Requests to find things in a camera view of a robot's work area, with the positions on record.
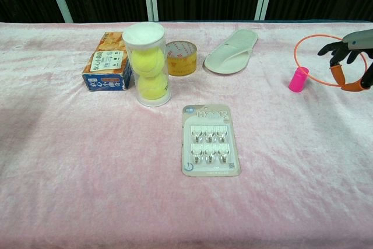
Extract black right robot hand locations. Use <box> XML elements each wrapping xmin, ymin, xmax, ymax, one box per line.
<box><xmin>317</xmin><ymin>29</ymin><xmax>373</xmax><ymax>92</ymax></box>

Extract thin orange ring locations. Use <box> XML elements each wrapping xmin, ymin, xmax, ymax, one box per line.
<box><xmin>293</xmin><ymin>34</ymin><xmax>368</xmax><ymax>87</ymax></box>

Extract pink plastic cone peg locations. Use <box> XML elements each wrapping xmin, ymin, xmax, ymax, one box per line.
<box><xmin>288</xmin><ymin>66</ymin><xmax>309</xmax><ymax>93</ymax></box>

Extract white disposable slipper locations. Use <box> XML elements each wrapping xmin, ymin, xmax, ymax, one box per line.
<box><xmin>203</xmin><ymin>29</ymin><xmax>259</xmax><ymax>75</ymax></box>

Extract hooks blister pack card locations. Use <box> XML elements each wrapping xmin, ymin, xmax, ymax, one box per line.
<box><xmin>181</xmin><ymin>104</ymin><xmax>242</xmax><ymax>178</ymax></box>

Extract clear packing tape roll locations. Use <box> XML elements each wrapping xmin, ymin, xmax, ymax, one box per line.
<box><xmin>165</xmin><ymin>40</ymin><xmax>198</xmax><ymax>78</ymax></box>

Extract yellow tennis ball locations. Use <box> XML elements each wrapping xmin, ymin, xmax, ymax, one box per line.
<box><xmin>136</xmin><ymin>73</ymin><xmax>170</xmax><ymax>100</ymax></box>
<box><xmin>130</xmin><ymin>48</ymin><xmax>166</xmax><ymax>73</ymax></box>

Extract clear tennis ball tube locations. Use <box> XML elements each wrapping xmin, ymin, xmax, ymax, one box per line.
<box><xmin>122</xmin><ymin>22</ymin><xmax>172</xmax><ymax>107</ymax></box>

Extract blue orange cookie box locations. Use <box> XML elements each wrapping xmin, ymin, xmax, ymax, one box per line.
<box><xmin>82</xmin><ymin>31</ymin><xmax>133</xmax><ymax>93</ymax></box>

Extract pink plush table cloth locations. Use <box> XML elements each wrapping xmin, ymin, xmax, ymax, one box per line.
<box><xmin>0</xmin><ymin>20</ymin><xmax>373</xmax><ymax>249</ymax></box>

